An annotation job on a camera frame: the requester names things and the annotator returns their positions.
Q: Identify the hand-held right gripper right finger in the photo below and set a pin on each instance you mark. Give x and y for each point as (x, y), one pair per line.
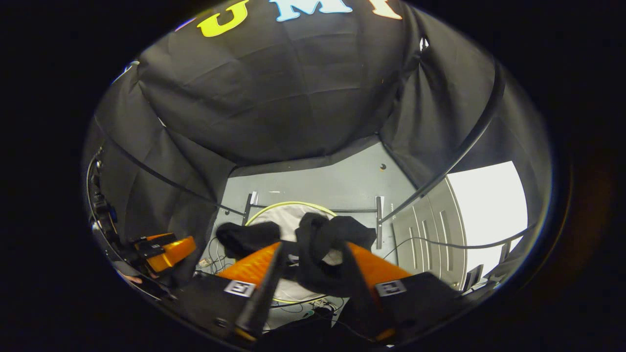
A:
(364, 298)

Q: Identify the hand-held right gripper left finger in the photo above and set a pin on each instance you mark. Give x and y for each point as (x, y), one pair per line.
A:
(264, 293)

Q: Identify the white round laundry hamper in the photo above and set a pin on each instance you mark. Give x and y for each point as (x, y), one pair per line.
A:
(288, 220)

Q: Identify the black knitted garment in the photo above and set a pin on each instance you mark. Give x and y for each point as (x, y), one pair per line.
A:
(318, 244)

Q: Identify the grey panelled door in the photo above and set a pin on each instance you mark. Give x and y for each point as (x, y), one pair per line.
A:
(430, 234)

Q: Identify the black backdrop cloth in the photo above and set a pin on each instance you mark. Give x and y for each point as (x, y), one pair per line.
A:
(269, 88)

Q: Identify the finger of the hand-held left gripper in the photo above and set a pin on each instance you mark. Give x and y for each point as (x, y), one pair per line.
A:
(151, 244)
(173, 253)

